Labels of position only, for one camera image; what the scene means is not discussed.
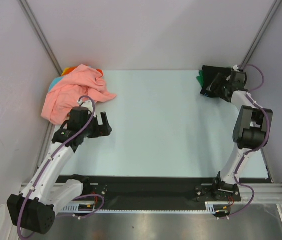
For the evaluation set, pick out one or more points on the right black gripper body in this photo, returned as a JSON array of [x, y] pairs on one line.
[[221, 85]]

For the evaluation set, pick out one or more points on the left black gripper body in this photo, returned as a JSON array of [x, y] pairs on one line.
[[93, 130]]

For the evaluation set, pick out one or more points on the black t-shirt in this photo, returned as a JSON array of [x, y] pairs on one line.
[[208, 74]]

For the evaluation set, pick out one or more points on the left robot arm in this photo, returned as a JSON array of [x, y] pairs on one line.
[[35, 208]]

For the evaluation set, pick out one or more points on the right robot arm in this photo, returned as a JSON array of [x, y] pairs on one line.
[[251, 131]]

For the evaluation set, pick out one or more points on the folded green t-shirt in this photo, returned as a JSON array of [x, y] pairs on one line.
[[200, 78]]

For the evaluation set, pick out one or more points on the pink t-shirt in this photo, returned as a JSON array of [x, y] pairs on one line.
[[83, 81]]

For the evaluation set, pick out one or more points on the light blue t-shirt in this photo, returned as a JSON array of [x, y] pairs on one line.
[[54, 82]]

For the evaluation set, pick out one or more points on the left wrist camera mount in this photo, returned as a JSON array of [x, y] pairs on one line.
[[86, 104]]

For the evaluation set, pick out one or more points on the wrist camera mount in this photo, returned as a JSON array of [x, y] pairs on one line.
[[86, 104], [235, 68]]

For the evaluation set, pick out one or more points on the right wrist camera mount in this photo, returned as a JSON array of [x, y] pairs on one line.
[[235, 68]]

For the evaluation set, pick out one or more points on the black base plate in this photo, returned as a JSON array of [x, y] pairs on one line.
[[153, 193]]

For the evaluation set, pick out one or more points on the right aluminium frame post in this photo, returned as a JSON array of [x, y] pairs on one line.
[[262, 30]]

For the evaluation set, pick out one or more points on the aluminium frame post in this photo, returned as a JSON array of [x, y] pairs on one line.
[[262, 30], [33, 22]]

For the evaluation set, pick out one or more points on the aluminium front rail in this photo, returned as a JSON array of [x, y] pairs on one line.
[[264, 193]]

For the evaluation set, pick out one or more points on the left aluminium frame post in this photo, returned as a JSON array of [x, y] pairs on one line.
[[33, 22]]

